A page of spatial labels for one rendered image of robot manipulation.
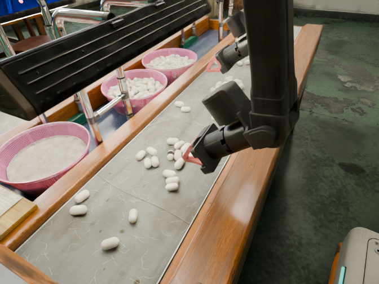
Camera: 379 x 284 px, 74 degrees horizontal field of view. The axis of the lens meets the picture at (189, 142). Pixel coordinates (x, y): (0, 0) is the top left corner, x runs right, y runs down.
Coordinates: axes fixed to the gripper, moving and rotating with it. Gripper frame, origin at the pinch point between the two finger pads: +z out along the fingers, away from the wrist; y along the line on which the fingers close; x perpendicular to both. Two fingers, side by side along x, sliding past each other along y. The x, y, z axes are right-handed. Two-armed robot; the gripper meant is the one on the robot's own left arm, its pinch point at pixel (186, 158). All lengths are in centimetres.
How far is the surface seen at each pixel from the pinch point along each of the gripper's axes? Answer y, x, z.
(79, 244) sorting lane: 25.3, -2.2, 14.3
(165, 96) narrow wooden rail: -31.2, -12.9, 22.2
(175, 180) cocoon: 2.8, 3.2, 5.1
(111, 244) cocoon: 23.1, 1.2, 7.8
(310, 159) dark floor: -108, 83, 27
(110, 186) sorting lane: 10.2, -5.3, 17.7
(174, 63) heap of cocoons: -64, -21, 35
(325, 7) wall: -481, 52, 35
